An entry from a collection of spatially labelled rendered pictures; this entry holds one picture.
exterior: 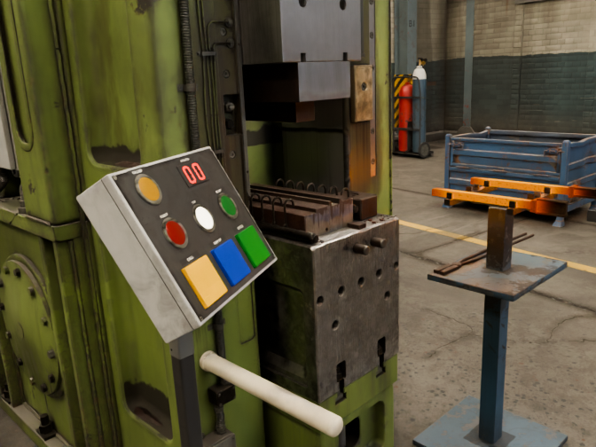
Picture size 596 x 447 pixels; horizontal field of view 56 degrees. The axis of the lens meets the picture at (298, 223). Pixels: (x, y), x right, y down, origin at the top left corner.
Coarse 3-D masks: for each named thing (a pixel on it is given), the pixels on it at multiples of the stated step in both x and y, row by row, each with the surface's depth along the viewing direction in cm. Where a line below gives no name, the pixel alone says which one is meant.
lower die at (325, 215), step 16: (272, 192) 167; (304, 192) 165; (256, 208) 159; (288, 208) 155; (304, 208) 152; (320, 208) 150; (336, 208) 155; (352, 208) 160; (288, 224) 151; (304, 224) 147; (320, 224) 151; (336, 224) 156
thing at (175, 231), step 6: (168, 222) 94; (174, 222) 95; (168, 228) 93; (174, 228) 94; (180, 228) 96; (168, 234) 92; (174, 234) 93; (180, 234) 95; (174, 240) 93; (180, 240) 94
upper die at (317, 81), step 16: (272, 64) 142; (288, 64) 138; (304, 64) 138; (320, 64) 142; (336, 64) 146; (256, 80) 147; (272, 80) 143; (288, 80) 139; (304, 80) 139; (320, 80) 143; (336, 80) 147; (256, 96) 149; (272, 96) 145; (288, 96) 141; (304, 96) 139; (320, 96) 144; (336, 96) 148
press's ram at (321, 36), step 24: (240, 0) 138; (264, 0) 132; (288, 0) 131; (312, 0) 136; (336, 0) 142; (240, 24) 140; (264, 24) 134; (288, 24) 132; (312, 24) 138; (336, 24) 144; (360, 24) 151; (240, 48) 142; (264, 48) 136; (288, 48) 133; (312, 48) 139; (336, 48) 145; (360, 48) 152
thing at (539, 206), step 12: (432, 192) 186; (444, 192) 182; (456, 192) 179; (468, 192) 177; (504, 204) 168; (516, 204) 165; (528, 204) 163; (540, 204) 161; (552, 204) 159; (564, 204) 156; (564, 216) 156
